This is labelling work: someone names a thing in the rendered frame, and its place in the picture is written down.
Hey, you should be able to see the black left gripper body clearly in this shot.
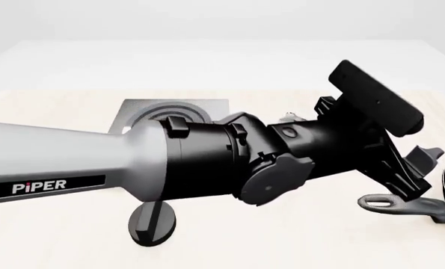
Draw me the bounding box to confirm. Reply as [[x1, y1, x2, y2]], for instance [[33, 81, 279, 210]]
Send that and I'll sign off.
[[313, 96, 433, 202]]

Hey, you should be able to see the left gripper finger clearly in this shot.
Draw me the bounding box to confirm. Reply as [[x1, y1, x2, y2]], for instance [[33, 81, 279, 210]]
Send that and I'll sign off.
[[405, 144, 445, 181]]

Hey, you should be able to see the dark grey frying pan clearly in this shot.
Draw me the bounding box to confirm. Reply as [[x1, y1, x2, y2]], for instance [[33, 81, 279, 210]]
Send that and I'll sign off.
[[356, 158, 445, 225]]

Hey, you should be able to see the round black stove knob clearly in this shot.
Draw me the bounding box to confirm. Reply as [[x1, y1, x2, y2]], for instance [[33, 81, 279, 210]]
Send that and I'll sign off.
[[126, 200, 179, 248]]

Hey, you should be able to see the flat stove plate with rings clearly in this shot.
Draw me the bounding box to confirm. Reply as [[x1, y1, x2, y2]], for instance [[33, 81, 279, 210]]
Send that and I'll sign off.
[[108, 98, 231, 138]]

